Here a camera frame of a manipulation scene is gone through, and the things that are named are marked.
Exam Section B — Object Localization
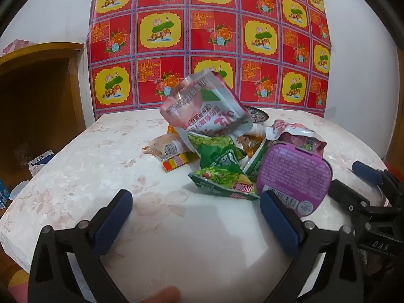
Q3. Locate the wooden cabinet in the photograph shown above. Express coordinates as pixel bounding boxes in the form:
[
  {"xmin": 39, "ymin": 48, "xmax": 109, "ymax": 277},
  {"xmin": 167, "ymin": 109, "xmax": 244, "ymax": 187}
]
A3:
[{"xmin": 0, "ymin": 42, "xmax": 87, "ymax": 193}]

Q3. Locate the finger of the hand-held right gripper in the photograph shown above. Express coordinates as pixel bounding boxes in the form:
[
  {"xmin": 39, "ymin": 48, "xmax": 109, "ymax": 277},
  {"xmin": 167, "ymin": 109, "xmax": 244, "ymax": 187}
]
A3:
[
  {"xmin": 351, "ymin": 160, "xmax": 404, "ymax": 209},
  {"xmin": 328, "ymin": 179, "xmax": 395, "ymax": 228}
]

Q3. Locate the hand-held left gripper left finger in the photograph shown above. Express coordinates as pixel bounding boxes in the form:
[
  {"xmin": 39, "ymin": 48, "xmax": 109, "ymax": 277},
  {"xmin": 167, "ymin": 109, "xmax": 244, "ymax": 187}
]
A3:
[{"xmin": 28, "ymin": 189, "xmax": 135, "ymax": 303}]

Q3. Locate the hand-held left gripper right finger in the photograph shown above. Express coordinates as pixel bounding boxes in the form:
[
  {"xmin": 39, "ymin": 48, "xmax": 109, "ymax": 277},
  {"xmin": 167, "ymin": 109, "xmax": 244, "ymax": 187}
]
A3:
[{"xmin": 259, "ymin": 190, "xmax": 368, "ymax": 303}]

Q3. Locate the patterned ceramic plate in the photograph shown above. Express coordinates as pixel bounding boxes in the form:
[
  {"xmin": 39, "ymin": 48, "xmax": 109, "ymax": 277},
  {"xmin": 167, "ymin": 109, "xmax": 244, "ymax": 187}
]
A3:
[{"xmin": 244, "ymin": 106, "xmax": 269, "ymax": 123}]

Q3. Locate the green snack packet red label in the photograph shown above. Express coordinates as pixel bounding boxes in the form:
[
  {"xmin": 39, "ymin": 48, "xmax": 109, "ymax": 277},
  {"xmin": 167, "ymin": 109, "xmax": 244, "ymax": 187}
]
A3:
[{"xmin": 188, "ymin": 166, "xmax": 261, "ymax": 201}]

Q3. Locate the pink white drink pouch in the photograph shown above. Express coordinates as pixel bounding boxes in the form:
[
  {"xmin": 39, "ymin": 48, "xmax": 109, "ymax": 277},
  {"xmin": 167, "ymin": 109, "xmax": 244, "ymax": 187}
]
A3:
[
  {"xmin": 265, "ymin": 119, "xmax": 327, "ymax": 158},
  {"xmin": 159, "ymin": 68, "xmax": 253, "ymax": 138}
]

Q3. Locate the red floral printed cloth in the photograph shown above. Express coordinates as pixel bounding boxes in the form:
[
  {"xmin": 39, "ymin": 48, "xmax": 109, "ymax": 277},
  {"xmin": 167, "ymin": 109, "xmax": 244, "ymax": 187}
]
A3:
[{"xmin": 86, "ymin": 0, "xmax": 333, "ymax": 122}]

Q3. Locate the blue white box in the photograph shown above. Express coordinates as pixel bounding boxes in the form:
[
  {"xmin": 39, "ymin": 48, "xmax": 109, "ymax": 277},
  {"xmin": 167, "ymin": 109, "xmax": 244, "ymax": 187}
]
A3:
[
  {"xmin": 0, "ymin": 180, "xmax": 10, "ymax": 207},
  {"xmin": 28, "ymin": 150, "xmax": 55, "ymax": 177}
]

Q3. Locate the pink patterned box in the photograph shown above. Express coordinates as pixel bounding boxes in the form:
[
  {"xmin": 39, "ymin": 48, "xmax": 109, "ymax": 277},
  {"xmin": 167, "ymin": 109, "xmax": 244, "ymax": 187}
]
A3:
[{"xmin": 3, "ymin": 39, "xmax": 38, "ymax": 54}]

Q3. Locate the purple candy tin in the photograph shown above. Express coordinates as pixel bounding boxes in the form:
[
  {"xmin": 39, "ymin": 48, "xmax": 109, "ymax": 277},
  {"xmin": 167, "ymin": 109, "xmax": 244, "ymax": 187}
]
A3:
[{"xmin": 256, "ymin": 142, "xmax": 332, "ymax": 218}]

